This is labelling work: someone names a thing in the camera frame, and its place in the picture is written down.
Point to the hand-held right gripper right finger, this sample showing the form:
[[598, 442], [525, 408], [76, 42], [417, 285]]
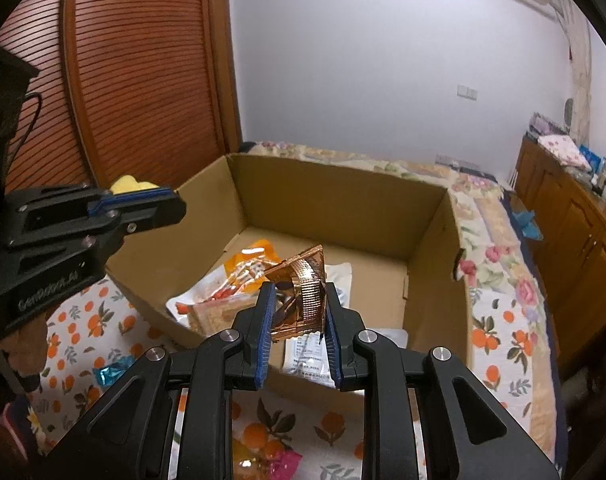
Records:
[[333, 345]]

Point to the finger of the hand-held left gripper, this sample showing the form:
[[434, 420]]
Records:
[[128, 200], [158, 212]]

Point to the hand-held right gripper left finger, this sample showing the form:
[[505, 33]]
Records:
[[264, 340]]

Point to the long white snack packet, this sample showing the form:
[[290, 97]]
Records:
[[305, 357]]

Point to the brown gold snack packet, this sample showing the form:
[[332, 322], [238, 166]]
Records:
[[303, 285]]

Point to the clear orange crayfish packet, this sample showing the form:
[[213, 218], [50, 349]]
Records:
[[243, 270]]

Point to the brown cardboard box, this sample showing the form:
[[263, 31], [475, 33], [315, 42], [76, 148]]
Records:
[[333, 200]]

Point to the person's left forearm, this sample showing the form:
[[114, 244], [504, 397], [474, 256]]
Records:
[[8, 430]]

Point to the person's left hand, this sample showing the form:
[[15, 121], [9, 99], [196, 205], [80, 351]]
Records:
[[29, 347]]

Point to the yellow plush pillow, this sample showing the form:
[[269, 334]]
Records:
[[130, 185]]

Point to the beige snack packet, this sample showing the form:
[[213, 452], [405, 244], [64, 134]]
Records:
[[218, 315]]

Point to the orange fruit print bedsheet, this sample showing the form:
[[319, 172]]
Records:
[[83, 320]]

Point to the pink packet with brown egg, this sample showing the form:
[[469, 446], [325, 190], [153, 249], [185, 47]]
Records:
[[283, 465]]

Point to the blue candy wrapper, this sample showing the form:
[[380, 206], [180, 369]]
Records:
[[110, 374]]

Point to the red-brown slatted wardrobe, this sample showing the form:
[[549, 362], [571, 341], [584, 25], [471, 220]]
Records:
[[133, 60]]

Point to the teal cloth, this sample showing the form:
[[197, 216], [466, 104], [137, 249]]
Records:
[[528, 222]]

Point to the wooden side cabinet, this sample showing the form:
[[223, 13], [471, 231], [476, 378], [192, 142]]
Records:
[[573, 240]]

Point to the pink folded cloth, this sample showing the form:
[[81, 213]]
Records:
[[563, 147]]

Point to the purple patterned pouch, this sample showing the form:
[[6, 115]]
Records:
[[545, 124]]

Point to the blue box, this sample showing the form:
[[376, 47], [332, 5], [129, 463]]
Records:
[[590, 155]]

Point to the grey round fan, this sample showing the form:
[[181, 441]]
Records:
[[568, 111]]

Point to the pale floral curtain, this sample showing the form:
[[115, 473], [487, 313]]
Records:
[[580, 60]]

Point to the white wall socket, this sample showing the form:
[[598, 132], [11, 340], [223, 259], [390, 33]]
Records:
[[467, 92]]

